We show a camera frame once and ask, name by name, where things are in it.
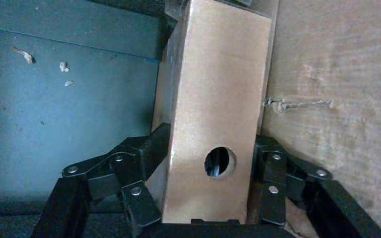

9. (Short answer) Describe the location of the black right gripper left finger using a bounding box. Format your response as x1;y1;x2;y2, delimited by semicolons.
31;122;172;238

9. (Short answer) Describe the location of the large open brown carton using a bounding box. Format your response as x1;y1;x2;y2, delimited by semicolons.
243;0;381;238

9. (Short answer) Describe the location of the small brown box with hole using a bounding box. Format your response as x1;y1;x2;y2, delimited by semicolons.
145;0;274;225

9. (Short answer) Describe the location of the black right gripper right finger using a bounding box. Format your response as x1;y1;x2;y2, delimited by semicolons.
251;134;381;238

